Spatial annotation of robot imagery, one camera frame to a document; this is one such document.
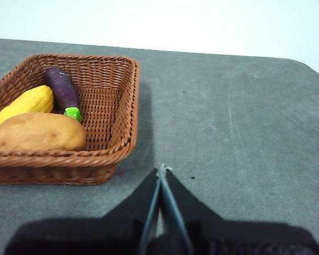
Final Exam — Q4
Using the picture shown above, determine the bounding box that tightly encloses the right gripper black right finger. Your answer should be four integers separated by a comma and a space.
161, 168, 319, 255

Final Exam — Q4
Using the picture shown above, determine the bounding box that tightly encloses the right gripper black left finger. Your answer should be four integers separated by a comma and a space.
4, 167, 161, 255

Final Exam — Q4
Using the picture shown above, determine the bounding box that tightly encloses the purple eggplant green stem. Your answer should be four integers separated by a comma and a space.
44, 67, 83, 123

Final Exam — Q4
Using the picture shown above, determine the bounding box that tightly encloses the yellow corn cob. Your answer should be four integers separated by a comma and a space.
0, 84, 55, 130

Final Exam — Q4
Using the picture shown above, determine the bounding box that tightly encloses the brown potato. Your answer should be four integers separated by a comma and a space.
0, 112, 87, 153

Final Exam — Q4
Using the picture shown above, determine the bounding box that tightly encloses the brown wicker basket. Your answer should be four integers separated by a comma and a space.
0, 54, 141, 186

